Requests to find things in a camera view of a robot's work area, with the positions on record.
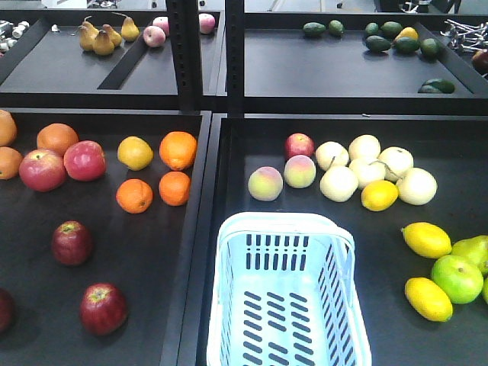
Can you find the green apple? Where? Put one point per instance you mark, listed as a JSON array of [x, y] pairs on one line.
[[458, 277]]

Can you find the orange far left lower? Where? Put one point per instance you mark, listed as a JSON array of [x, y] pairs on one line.
[[10, 160]]

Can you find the orange far left upper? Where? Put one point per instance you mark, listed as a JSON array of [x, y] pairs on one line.
[[8, 131]]

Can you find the small orange left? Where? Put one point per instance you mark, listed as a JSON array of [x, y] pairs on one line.
[[134, 196]]

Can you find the yellow lemon upper right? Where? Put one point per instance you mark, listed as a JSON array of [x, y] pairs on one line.
[[427, 240]]

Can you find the dark red apple middle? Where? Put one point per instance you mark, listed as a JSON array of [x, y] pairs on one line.
[[72, 243]]

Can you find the yellow orange fruit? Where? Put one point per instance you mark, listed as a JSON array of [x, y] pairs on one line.
[[135, 153]]

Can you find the dark red apple left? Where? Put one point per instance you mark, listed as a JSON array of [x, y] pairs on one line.
[[7, 310]]

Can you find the light blue plastic basket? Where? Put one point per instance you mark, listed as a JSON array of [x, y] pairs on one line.
[[284, 293]]

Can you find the dark red apple front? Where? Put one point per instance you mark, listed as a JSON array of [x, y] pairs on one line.
[[103, 309]]

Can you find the dark red apple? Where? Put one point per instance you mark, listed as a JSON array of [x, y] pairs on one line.
[[7, 310], [103, 309], [72, 243]]

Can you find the yellow lemon by melons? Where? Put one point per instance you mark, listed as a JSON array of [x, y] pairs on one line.
[[379, 195]]

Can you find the green pear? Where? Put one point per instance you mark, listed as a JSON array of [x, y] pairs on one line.
[[474, 249]]

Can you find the small orange right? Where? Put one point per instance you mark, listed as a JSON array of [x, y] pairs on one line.
[[174, 188]]

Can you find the small orange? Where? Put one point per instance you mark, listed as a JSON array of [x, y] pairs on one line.
[[174, 188], [134, 196]]

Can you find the pink red apple left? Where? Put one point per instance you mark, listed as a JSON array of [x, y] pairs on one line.
[[42, 170]]

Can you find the peach right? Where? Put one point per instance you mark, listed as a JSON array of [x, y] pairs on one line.
[[299, 171]]

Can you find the red apple right bin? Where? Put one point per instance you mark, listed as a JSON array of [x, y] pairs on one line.
[[298, 144]]

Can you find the large orange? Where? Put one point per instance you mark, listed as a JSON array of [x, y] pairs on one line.
[[178, 150]]

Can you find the peach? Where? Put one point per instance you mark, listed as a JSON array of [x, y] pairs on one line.
[[299, 171], [265, 184]]

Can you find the orange behind apples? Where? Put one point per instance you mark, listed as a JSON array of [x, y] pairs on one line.
[[57, 137]]

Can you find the black wooden produce stand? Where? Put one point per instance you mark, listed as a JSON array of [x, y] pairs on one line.
[[263, 80]]

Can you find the yellow lemon lower right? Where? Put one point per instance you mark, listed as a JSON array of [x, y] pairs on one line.
[[428, 299]]

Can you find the red apple right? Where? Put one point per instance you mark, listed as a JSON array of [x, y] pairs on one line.
[[85, 161]]

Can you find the peach left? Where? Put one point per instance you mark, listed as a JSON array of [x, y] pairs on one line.
[[265, 184]]

